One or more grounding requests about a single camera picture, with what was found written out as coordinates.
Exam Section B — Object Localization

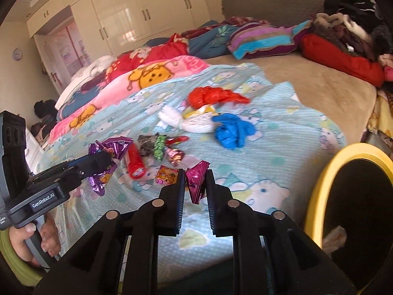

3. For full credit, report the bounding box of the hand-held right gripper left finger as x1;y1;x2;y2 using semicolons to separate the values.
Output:
34;168;188;295

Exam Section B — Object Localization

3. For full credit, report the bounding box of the pink glass door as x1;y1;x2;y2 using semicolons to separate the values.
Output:
34;9;93;96

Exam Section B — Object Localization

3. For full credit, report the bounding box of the dark snack wrapper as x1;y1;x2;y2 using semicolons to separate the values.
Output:
138;134;158;157

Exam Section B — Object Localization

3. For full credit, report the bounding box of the red plastic bottle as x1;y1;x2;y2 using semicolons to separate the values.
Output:
126;143;145;179

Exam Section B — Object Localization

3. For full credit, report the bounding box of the red snack wrapper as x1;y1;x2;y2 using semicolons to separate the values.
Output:
165;136;190;146

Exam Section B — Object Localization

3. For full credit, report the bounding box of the person's left hand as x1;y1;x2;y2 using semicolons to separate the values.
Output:
9;218;62;268

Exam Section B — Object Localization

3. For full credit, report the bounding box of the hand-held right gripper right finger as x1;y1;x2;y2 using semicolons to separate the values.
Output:
205;169;358;295

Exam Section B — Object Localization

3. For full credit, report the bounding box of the blue floral quilt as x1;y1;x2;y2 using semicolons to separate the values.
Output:
144;20;243;59

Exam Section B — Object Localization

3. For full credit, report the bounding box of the yellow printed blanket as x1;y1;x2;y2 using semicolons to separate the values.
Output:
367;90;393;142

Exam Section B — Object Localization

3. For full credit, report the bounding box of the beige bed sheet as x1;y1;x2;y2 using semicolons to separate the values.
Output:
203;51;378;145

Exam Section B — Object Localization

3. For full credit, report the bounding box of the pink foil candy wrapper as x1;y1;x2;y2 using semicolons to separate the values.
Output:
165;147;185;163

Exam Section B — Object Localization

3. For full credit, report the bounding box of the white plastic bag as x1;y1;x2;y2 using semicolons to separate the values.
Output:
158;104;220;134

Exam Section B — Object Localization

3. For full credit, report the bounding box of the yellow wrapper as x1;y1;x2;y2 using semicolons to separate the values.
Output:
183;105;218;119

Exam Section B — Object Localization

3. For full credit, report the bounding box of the person's left forearm green sleeve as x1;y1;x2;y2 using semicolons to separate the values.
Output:
0;230;43;287

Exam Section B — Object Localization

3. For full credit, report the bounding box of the crumpled white tissue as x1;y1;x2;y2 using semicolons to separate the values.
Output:
322;226;347;254

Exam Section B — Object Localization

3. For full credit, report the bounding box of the light blue cat-print blanket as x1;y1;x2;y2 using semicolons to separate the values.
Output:
37;63;347;283

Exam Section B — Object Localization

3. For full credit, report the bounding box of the dark blue printed blanket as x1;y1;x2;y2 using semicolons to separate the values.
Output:
58;80;108;120

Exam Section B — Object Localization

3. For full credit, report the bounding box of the striped purple pillow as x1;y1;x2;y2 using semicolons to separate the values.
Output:
227;20;314;59

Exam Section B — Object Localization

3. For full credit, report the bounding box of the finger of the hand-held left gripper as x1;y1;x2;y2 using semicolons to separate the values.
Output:
66;151;112;177

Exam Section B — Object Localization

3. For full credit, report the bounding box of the magenta foil wrapper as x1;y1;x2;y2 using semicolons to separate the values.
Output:
186;160;211;205

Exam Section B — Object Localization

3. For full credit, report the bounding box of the red plastic bag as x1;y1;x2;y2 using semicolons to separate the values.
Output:
188;87;251;109

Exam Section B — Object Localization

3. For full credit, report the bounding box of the cream glossy wardrobe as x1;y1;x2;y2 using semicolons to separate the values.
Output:
26;0;212;56

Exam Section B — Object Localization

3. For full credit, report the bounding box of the pink bear-print blanket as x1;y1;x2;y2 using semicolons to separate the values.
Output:
48;55;212;144

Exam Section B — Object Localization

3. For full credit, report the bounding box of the orange candy wrapper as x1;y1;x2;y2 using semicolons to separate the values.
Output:
154;165;179;186

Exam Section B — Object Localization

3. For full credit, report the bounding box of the green patterned wrapper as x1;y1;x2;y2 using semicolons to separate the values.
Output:
154;134;166;161

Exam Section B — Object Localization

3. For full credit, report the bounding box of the pile of mixed clothes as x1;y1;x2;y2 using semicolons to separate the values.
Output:
311;12;393;80

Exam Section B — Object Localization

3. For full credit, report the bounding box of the grey headboard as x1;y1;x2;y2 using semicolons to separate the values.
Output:
221;0;327;27

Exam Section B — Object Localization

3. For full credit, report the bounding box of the white cabinet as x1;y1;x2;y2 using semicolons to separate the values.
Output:
25;126;46;176

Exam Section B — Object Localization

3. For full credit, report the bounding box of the red cushion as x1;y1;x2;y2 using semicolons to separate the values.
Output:
299;34;386;87

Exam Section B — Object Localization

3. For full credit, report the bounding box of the white quilt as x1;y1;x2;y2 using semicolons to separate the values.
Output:
55;55;115;111

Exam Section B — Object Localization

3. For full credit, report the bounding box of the dark bag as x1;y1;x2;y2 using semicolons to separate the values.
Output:
33;99;59;142

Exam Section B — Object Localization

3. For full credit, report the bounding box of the black garment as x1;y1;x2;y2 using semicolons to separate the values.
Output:
324;0;384;34

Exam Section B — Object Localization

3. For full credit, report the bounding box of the red floral blanket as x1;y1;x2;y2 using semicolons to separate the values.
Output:
104;33;189;82

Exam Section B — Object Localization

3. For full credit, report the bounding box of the purple foil snack wrapper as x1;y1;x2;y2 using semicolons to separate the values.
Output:
88;138;134;196

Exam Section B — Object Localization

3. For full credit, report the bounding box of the blue plastic bag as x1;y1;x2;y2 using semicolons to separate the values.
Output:
213;113;258;150

